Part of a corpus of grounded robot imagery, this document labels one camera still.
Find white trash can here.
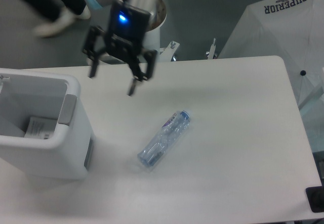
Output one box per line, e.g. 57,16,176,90
1,68,94,179

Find white green-labelled plastic pouch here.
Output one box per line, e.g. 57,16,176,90
24,117,57,140

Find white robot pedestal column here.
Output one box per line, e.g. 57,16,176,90
143,0,167,60

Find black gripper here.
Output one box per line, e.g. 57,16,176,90
82,0,157,96

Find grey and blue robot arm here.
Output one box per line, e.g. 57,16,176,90
82,0,158,96

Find white pedestal base frame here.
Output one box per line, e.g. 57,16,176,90
99,38,218,65

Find black device at table edge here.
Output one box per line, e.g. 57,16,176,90
306,186,323,213

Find person's legs with white shoes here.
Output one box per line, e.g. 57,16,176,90
23,0,91,38

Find white Superior umbrella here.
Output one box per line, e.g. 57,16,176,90
219,0,323,105

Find crushed clear plastic bottle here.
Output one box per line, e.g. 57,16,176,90
137,110,191,172

